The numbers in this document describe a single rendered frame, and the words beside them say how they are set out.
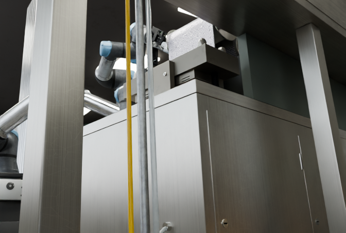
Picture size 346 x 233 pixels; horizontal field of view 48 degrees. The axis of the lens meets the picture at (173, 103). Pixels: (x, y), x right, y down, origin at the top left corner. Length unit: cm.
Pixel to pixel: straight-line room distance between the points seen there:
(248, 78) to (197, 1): 31
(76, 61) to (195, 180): 52
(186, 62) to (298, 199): 58
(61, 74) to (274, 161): 85
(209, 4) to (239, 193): 55
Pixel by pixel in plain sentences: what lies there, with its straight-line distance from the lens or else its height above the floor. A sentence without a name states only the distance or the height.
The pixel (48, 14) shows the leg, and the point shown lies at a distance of 62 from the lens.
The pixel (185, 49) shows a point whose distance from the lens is 151.
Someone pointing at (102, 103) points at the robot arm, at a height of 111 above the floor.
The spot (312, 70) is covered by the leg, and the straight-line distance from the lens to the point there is 132.
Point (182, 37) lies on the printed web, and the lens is 155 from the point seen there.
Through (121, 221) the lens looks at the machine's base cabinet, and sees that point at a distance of 123.
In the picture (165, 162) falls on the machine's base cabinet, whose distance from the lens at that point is 109.
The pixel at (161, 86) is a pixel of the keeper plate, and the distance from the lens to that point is 122.
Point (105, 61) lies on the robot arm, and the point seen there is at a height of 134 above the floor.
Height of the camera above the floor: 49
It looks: 19 degrees up
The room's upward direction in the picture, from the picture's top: 3 degrees counter-clockwise
